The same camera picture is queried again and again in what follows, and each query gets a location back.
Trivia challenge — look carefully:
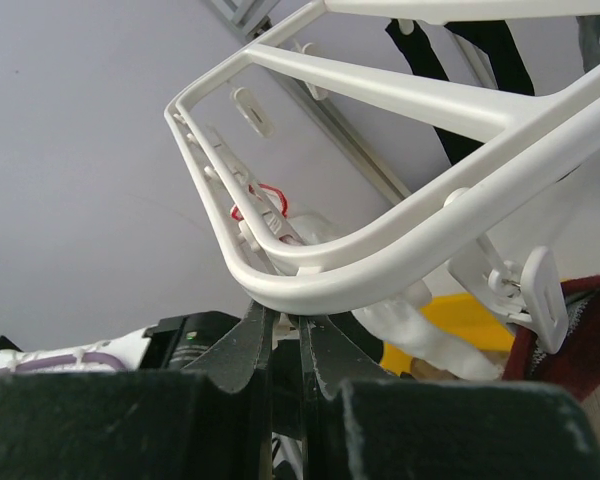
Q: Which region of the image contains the aluminium frame rail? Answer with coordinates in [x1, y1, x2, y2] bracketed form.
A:
[205, 1, 411, 205]

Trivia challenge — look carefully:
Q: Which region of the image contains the white clip drying hanger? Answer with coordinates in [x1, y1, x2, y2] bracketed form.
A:
[163, 0, 600, 354]

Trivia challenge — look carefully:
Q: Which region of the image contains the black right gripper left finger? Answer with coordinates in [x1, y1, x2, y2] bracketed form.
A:
[0, 304, 273, 479]

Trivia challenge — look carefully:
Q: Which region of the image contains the beige sock maroon cuff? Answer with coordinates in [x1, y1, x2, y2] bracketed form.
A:
[503, 275, 600, 401]

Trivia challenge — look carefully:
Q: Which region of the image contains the grey sock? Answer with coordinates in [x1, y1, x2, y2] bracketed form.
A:
[576, 15, 600, 73]

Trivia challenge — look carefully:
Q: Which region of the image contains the black sock left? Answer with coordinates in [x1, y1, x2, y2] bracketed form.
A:
[385, 19, 482, 165]

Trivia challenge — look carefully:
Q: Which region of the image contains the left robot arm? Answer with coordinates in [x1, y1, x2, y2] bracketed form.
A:
[0, 311, 239, 376]

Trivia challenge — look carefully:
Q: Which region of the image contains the yellow plastic tray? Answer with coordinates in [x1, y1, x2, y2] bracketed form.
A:
[380, 294, 514, 380]

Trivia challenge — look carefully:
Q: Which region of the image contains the black sock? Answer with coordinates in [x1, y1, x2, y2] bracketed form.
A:
[445, 20, 535, 96]
[385, 19, 482, 165]

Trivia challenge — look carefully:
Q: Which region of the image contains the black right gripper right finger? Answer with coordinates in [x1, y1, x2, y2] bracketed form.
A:
[298, 316, 600, 479]

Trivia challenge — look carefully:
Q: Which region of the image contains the black sock right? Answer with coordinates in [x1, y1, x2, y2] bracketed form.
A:
[445, 20, 535, 96]

